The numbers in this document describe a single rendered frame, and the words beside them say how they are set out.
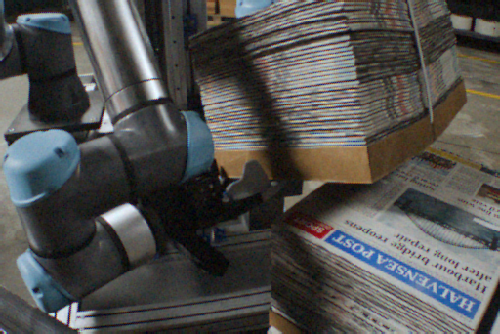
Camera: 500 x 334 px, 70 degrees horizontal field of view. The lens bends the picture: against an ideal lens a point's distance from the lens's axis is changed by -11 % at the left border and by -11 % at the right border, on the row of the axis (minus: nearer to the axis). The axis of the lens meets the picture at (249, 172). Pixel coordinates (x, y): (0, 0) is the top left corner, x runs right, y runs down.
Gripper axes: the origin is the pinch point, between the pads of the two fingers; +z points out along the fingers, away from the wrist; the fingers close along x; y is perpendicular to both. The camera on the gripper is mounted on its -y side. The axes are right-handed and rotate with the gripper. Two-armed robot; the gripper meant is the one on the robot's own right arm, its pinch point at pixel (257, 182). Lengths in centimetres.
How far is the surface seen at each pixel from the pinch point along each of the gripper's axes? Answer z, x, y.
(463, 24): 582, 134, -1
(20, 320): -38.0, 1.7, -1.3
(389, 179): 13.8, -14.6, -4.6
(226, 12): 409, 441, 100
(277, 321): -6.0, -3.0, -21.5
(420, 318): -5.5, -27.6, -13.0
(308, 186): 111, 90, -54
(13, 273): -31, 133, -37
